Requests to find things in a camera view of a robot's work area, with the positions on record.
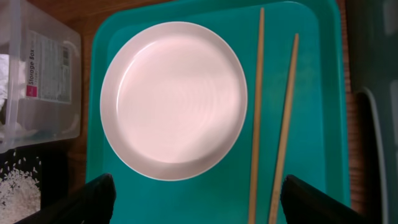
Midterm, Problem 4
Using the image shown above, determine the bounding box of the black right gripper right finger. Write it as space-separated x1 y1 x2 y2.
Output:
280 174 367 224

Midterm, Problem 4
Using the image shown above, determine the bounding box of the teal serving tray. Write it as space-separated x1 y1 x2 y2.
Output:
86 1 350 223

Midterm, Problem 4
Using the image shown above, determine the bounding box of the wooden chopstick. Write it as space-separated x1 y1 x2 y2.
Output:
268 33 299 224
248 7 265 224

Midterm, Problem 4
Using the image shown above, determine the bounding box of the pile of white rice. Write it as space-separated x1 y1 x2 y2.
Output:
1 149 41 223

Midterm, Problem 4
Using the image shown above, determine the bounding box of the right wooden chopstick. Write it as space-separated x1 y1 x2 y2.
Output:
268 33 299 224

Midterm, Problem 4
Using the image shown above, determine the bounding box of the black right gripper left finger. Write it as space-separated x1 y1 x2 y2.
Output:
17 174 116 224

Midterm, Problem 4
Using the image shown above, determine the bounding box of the left wooden chopstick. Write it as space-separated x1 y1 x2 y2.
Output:
248 7 265 224

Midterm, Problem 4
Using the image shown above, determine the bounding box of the clear plastic storage bin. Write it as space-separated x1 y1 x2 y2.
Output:
1 0 82 152

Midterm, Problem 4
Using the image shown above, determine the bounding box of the black plastic tray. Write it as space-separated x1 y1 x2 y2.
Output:
15 144 68 210

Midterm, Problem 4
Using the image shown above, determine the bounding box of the large white plate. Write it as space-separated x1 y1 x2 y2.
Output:
100 22 248 181

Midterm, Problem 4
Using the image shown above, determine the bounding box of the grey dishwasher rack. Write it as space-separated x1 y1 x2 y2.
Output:
346 0 397 223

